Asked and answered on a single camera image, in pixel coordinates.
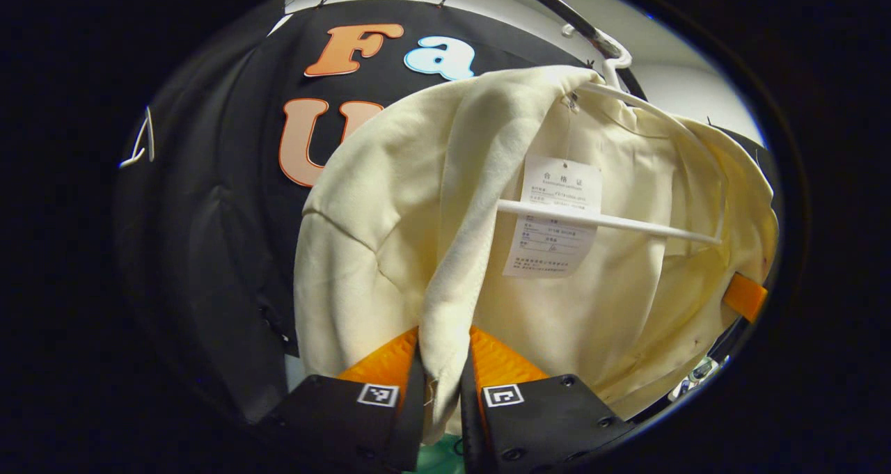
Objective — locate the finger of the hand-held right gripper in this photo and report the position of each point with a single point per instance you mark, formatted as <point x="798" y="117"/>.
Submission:
<point x="745" y="296"/>

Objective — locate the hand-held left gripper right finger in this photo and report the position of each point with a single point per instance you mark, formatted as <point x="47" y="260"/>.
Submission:
<point x="470" y="432"/>

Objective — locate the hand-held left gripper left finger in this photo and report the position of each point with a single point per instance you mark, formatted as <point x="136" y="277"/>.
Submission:
<point x="416" y="425"/>

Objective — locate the white hanger with crossbar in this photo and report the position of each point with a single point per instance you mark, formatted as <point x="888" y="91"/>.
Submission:
<point x="612" y="221"/>

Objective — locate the cream button shirt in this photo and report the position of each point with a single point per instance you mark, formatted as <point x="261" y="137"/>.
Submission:
<point x="376" y="237"/>

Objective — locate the empty white plastic hanger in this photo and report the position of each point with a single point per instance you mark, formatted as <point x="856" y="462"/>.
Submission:
<point x="150" y="140"/>

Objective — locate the white paper garment tag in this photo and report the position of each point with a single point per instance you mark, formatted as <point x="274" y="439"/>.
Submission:
<point x="557" y="182"/>

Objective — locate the black clothes rail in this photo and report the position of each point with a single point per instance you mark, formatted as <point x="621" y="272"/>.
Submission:
<point x="557" y="4"/>

